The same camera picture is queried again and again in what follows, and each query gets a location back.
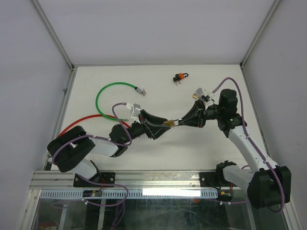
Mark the aluminium mounting rail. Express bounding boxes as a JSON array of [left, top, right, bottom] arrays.
[[30, 170, 215, 189]]

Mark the green cable lock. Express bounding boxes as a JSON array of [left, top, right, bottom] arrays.
[[94, 81, 144, 121]]

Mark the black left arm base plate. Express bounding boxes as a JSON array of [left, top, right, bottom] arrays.
[[73, 172, 116, 188]]

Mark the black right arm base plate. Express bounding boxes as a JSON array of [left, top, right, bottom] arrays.
[[199, 172, 222, 188]]

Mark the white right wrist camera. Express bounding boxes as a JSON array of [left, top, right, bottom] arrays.
[[195, 88, 214, 110]]

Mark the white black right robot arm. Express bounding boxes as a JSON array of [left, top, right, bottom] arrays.
[[178, 88, 291, 209]]

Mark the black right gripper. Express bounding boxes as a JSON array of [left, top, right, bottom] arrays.
[[177, 99, 224, 128]]

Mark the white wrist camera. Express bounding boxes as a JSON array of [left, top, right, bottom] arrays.
[[195, 88, 214, 110], [126, 103, 141, 124]]

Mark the large brass padlock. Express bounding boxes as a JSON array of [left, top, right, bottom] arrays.
[[164, 118, 182, 127]]

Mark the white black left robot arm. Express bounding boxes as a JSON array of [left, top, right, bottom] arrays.
[[47, 110, 171, 186]]

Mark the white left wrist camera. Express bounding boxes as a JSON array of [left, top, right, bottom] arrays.
[[126, 103, 141, 124]]

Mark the orange black padlock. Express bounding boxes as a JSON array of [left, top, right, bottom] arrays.
[[173, 73, 189, 82]]

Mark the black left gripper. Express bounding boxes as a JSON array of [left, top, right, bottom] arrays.
[[123, 110, 170, 144]]

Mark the red cable lock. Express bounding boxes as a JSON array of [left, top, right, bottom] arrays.
[[57, 114, 130, 137]]

